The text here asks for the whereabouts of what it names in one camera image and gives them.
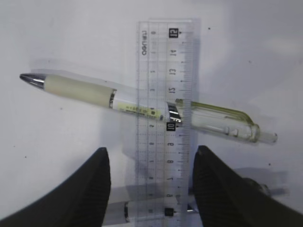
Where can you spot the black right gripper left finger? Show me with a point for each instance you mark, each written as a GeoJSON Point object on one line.
{"type": "Point", "coordinates": [80, 201]}

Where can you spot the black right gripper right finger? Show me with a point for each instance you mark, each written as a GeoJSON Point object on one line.
{"type": "Point", "coordinates": [225, 199]}

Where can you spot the grey grip pen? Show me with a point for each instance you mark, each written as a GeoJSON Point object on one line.
{"type": "Point", "coordinates": [154, 209]}

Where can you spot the cream grip pen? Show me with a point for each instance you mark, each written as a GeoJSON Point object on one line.
{"type": "Point", "coordinates": [204, 117]}

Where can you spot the clear plastic ruler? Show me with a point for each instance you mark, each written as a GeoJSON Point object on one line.
{"type": "Point", "coordinates": [164, 72]}

